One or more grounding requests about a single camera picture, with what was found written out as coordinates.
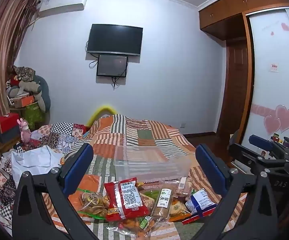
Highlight black wall television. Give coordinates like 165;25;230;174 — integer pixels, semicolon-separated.
86;24;143;56

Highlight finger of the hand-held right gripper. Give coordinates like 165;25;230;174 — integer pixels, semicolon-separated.
228;143;289;177
249;134;289;165

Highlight clear packet with barcode label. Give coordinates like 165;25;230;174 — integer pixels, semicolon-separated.
175;177;194;198

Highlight grey plush toy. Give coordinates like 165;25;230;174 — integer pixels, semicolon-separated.
6;80;46;113

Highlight red box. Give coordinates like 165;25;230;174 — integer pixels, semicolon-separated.
0;113;20;133

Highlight wooden overhead cabinet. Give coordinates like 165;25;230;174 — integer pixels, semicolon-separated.
198;0;289;41

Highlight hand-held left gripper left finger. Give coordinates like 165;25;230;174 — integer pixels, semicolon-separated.
12;143;102;240

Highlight orange box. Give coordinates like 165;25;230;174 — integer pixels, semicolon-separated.
11;95;34;108

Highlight orange striped patchwork blanket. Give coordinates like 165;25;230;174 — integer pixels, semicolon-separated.
41;114;247;240

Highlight black television cable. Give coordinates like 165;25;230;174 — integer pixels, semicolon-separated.
86;40;99;68

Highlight orange rice cracker packet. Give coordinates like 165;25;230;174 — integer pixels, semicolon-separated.
169;197;193;218

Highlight blue white snack packet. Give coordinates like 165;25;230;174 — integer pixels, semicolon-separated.
186;189;217;216

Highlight long brown biscuit packet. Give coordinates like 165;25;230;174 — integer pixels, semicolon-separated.
151;183;180;224

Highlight small black wall monitor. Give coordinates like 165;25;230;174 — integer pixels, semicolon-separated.
96;54;128;78

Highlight white plastic bag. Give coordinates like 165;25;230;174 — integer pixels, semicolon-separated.
11;145;65;178

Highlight checkered floral patchwork quilt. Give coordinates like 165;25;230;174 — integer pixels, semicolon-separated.
0;122;91;230

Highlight clear plastic container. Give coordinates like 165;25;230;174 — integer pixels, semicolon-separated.
114;145;192;182

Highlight wooden door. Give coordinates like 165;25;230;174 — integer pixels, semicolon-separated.
216;39;250;137

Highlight clear bag of yellow chips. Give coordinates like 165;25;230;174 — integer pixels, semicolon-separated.
76;189;110;221

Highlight green snack packet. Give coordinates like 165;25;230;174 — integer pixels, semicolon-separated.
139;190;160;205

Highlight yellow hoop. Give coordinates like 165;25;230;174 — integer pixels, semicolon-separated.
86;104;119;128

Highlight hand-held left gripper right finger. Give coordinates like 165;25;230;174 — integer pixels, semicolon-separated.
192;144;279;240

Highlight white air conditioner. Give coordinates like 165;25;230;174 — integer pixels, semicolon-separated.
38;0;88;18

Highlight pink toy figure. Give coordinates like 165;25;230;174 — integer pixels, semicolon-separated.
17;118;31;146

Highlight clear bag of orange fried snacks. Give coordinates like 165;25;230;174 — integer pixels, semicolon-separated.
106;215;158;240

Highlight red snack packet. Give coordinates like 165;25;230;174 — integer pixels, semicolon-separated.
104;177;152;222

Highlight white wardrobe door pink hearts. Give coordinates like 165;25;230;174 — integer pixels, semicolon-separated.
246;7;289;147

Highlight dark grey box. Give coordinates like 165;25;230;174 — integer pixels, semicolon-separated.
0;126;22;143

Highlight patterned dark cloth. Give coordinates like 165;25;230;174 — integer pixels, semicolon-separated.
12;65;36;80

